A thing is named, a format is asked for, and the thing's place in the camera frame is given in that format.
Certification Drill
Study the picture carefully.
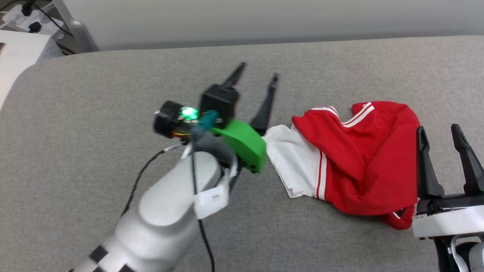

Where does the white power strip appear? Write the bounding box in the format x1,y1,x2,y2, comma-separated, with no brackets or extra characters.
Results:
0,1,64,39

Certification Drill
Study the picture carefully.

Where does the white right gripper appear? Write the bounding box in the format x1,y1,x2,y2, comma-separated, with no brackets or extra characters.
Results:
408,122,484,239

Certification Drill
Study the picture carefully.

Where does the white cable label tag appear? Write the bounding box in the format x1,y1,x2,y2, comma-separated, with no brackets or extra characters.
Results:
193,185,232,220

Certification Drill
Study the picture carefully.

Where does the red white basketball jersey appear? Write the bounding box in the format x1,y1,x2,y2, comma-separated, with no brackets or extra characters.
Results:
261,99,426,236

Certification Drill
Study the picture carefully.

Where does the teal cable connector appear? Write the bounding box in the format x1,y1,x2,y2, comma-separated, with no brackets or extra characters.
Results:
190,110,220,139

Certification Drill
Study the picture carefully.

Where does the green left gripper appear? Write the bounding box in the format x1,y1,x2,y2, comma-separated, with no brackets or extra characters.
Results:
205,61,283,175

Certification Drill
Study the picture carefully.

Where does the grey metal stand leg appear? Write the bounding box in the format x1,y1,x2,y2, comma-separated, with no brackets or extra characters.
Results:
50,0,100,55

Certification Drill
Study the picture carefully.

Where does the white metal box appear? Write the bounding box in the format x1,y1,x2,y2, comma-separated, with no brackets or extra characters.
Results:
0,23,67,151

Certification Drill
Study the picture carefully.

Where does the black cylindrical left gripper motor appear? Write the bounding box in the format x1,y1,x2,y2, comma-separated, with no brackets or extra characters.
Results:
152,100,189,139

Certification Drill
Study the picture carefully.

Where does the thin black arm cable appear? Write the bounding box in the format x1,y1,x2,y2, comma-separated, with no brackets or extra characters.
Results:
190,141,215,272
118,145,189,218

